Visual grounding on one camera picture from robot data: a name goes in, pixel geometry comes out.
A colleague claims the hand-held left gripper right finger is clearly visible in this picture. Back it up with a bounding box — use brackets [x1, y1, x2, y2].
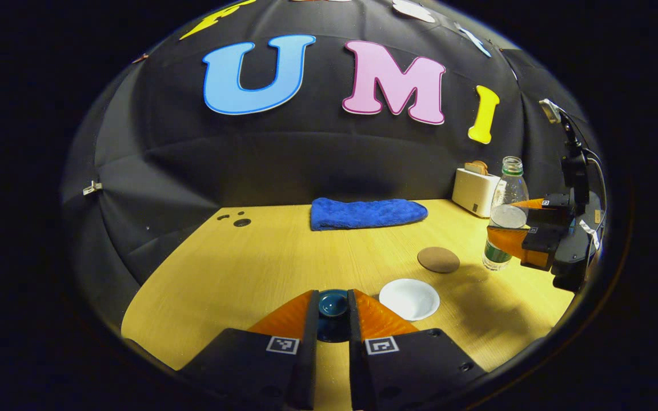
[347, 289, 487, 411]

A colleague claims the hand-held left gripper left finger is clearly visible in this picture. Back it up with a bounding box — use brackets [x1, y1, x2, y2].
[180, 289, 320, 411]

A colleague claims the clear plastic water bottle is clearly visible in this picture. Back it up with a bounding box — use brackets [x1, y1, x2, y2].
[482, 156, 530, 272]

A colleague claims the dark blue teacup lid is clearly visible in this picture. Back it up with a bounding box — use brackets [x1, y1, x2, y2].
[316, 289, 351, 343]

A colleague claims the white teacup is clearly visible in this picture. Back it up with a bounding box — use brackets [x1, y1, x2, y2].
[379, 278, 441, 321]

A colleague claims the round brown coaster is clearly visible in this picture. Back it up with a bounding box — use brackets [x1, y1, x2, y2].
[417, 247, 460, 274]

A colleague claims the white toaster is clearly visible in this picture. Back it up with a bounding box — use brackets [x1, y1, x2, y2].
[452, 167, 502, 219]

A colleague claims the blue towel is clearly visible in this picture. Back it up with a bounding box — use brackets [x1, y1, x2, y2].
[310, 198, 428, 232]

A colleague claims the black backdrop cloth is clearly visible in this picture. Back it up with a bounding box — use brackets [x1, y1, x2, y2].
[61, 0, 607, 337]

